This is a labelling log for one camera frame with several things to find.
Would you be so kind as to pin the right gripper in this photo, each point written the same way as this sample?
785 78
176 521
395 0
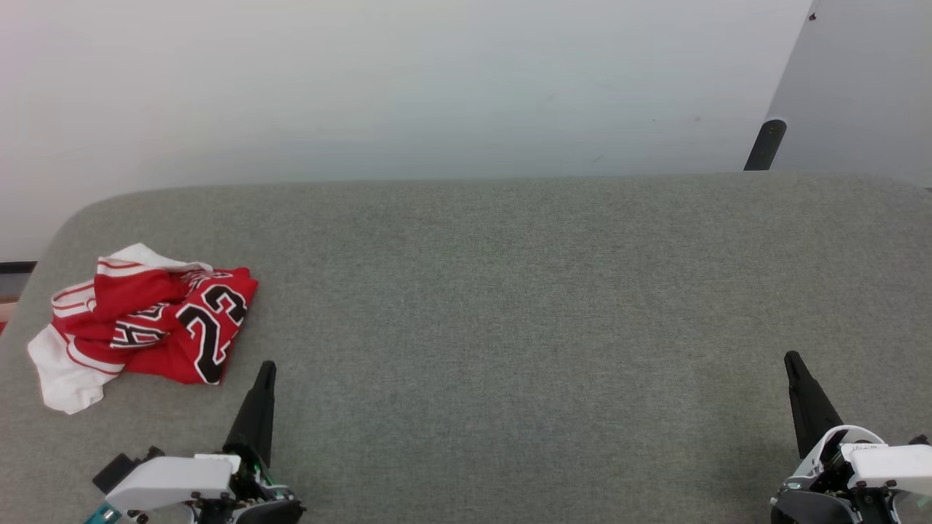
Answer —
808 507

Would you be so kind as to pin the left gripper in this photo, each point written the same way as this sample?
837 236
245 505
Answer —
255 503

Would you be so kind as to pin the red Bulls basketball jersey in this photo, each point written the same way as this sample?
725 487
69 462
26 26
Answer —
167 320

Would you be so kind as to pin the black skirting strip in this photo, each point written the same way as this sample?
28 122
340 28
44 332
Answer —
16 267

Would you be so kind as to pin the grey door panel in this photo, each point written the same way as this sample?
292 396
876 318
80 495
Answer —
866 80

